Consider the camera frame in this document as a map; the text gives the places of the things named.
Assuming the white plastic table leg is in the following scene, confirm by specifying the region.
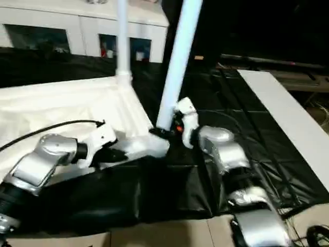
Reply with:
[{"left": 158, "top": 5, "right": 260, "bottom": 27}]
[
  {"left": 115, "top": 0, "right": 133, "bottom": 85},
  {"left": 155, "top": 0, "right": 204, "bottom": 130}
]

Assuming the white plastic table top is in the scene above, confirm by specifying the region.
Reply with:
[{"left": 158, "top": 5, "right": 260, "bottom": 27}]
[{"left": 0, "top": 75, "right": 170, "bottom": 188}]

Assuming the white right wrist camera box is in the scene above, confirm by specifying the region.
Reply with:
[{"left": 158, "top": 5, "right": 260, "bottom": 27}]
[{"left": 173, "top": 98, "right": 200, "bottom": 150}]

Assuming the white sideboard with glass doors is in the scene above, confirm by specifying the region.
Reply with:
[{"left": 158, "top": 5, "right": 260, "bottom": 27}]
[{"left": 0, "top": 0, "right": 170, "bottom": 63}]

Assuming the black metal table frame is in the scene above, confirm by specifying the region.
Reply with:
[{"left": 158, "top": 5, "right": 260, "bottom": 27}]
[{"left": 278, "top": 202, "right": 314, "bottom": 222}]

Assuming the black cabinet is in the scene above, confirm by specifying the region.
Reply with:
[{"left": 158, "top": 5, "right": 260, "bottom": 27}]
[{"left": 162, "top": 0, "right": 329, "bottom": 60}]

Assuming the black mat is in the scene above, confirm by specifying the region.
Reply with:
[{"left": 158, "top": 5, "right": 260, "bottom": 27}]
[{"left": 0, "top": 49, "right": 329, "bottom": 227}]

